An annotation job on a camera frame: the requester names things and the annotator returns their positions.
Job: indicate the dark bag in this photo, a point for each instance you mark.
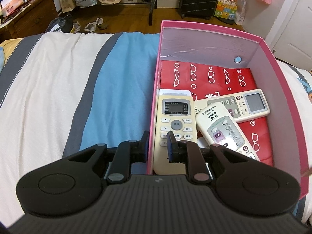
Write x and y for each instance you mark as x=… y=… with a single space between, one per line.
x=61 y=23

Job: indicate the grey-button white remote control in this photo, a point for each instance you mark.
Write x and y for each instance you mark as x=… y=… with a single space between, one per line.
x=219 y=126

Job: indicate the clear plastic bag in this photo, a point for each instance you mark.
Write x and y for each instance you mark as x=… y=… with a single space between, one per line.
x=241 y=14

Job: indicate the black suitcase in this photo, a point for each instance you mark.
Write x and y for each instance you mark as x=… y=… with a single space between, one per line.
x=199 y=0

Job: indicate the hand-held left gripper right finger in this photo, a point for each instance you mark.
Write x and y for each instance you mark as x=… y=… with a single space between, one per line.
x=171 y=148

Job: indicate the tissue box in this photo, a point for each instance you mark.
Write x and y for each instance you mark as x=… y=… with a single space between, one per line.
x=12 y=6

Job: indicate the white shoe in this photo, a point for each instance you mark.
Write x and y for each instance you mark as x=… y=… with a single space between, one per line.
x=76 y=26

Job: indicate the white door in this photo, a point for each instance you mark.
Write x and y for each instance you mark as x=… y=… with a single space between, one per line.
x=292 y=41

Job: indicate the large-screen white remote control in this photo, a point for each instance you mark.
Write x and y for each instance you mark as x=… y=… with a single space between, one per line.
x=254 y=102

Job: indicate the white wardrobe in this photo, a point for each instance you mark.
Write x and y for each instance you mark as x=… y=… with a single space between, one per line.
x=268 y=22

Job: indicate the striped bed sheet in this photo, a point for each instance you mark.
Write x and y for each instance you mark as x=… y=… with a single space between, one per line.
x=48 y=78

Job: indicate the cream remote control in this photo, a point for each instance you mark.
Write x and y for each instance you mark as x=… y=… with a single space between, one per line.
x=175 y=115

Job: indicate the yellow blanket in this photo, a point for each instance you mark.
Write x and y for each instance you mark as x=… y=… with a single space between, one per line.
x=9 y=46

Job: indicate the red bag with glasses print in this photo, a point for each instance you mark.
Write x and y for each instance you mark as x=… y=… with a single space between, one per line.
x=264 y=136

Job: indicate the wooden cabinet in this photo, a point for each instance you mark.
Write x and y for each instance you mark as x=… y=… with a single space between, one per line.
x=31 y=19

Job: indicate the black metal rack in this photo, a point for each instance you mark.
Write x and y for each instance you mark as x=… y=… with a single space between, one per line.
x=151 y=14

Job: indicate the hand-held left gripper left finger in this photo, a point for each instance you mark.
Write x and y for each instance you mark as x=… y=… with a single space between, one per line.
x=145 y=146

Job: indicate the pink cardboard box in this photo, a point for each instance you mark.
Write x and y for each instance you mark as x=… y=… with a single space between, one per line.
x=282 y=117

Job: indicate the colourful gift bag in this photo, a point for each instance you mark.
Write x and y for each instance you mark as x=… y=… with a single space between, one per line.
x=225 y=11

